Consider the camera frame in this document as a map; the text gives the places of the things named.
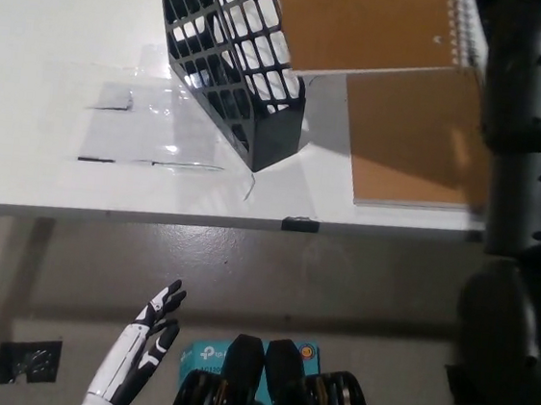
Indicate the white and black left hand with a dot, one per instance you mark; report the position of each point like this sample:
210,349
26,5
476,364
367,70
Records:
139,348

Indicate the brown spiral notebook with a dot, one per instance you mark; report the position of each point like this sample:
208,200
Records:
402,144
366,24

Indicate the black lattice book holder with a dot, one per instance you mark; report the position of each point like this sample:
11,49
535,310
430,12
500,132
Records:
277,140

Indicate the teal router box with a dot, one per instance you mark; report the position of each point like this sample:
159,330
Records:
201,355

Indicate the grey table leg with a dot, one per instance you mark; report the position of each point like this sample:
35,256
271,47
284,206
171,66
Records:
35,255

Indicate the black table edge clip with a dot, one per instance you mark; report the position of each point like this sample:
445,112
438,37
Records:
300,224

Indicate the clear plastic sheet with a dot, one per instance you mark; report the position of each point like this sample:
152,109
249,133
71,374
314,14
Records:
128,129

